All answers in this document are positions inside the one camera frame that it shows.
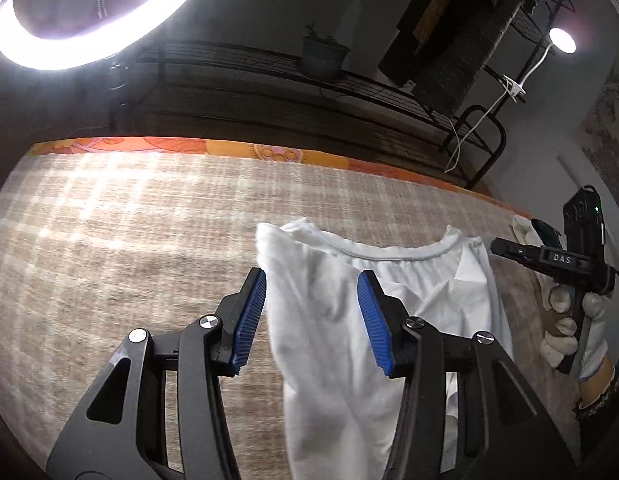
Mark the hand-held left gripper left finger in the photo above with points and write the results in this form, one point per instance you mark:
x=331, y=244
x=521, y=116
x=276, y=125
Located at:
x=249, y=315

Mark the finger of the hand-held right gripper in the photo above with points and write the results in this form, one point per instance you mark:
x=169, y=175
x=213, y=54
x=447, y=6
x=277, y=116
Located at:
x=514, y=250

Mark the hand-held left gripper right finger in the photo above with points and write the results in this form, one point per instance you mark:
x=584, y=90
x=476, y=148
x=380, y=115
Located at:
x=372, y=315

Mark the white t-shirt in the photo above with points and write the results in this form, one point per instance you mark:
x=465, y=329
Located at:
x=319, y=360

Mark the person's right forearm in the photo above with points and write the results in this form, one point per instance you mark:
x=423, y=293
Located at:
x=597, y=392

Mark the black metal clothes rack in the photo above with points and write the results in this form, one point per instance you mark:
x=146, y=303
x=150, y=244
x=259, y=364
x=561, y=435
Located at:
x=229, y=60

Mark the person's right hand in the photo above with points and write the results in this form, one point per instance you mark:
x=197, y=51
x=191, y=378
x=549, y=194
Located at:
x=597, y=330

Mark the folded white garment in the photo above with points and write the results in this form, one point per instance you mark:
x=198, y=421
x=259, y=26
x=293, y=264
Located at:
x=524, y=232

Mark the folded dark green garment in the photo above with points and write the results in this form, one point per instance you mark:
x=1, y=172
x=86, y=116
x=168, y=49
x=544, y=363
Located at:
x=547, y=232

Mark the beige plaid blanket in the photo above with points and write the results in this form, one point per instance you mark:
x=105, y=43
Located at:
x=139, y=260

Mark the white clip lamp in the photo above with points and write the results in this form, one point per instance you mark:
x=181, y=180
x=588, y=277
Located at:
x=563, y=40

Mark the grey plaid coat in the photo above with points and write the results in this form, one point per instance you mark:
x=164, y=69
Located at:
x=469, y=35

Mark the black coat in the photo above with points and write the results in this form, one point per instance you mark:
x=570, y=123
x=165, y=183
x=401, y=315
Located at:
x=404, y=35

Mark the yellow garment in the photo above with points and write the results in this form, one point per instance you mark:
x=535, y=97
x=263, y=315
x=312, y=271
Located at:
x=432, y=10

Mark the potted plant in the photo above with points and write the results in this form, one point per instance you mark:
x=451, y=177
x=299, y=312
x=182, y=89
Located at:
x=322, y=60

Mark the landscape wall poster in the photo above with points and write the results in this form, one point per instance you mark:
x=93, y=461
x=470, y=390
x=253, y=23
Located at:
x=609, y=150

